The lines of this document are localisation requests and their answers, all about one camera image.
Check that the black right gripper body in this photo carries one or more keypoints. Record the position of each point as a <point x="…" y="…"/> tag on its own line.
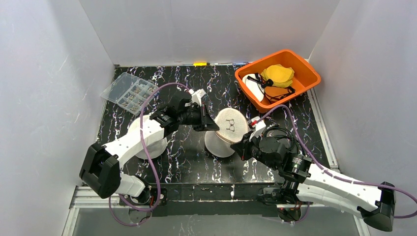
<point x="247" y="147"/>

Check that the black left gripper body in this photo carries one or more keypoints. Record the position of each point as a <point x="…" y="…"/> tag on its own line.
<point x="202" y="116"/>

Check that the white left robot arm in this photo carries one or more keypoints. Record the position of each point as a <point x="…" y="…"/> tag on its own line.
<point x="101" y="168"/>

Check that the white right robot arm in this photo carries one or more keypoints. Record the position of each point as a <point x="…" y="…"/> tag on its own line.
<point x="308" y="183"/>

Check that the yellow bra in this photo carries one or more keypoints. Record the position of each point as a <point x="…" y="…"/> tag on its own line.
<point x="278" y="76"/>

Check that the clear plastic screw box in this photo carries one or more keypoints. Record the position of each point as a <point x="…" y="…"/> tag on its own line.
<point x="129" y="92"/>

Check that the yellow tape piece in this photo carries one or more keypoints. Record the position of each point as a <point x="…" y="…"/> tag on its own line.
<point x="200" y="64"/>

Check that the orange plastic bin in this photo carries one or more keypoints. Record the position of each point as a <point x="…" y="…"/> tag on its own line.
<point x="305" y="77"/>

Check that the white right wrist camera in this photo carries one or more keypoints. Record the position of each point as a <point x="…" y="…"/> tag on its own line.
<point x="257" y="126"/>

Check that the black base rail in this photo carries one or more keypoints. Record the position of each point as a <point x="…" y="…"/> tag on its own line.
<point x="265" y="199"/>

